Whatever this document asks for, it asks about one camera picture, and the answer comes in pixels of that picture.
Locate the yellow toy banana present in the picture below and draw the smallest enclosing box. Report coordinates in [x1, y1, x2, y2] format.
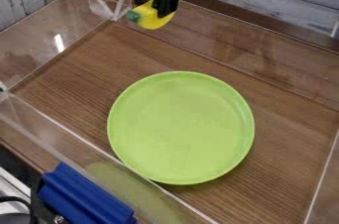
[125, 0, 175, 30]

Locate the green round plate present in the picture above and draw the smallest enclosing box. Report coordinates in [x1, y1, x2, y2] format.
[107, 71, 255, 185]

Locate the blue plastic block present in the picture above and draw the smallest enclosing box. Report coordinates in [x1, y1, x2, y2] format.
[37, 163, 137, 224]

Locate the clear acrylic front wall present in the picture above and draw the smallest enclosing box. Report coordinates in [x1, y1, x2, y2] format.
[0, 84, 217, 224]

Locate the black cable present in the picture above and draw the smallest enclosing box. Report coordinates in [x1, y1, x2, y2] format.
[0, 196, 35, 216]

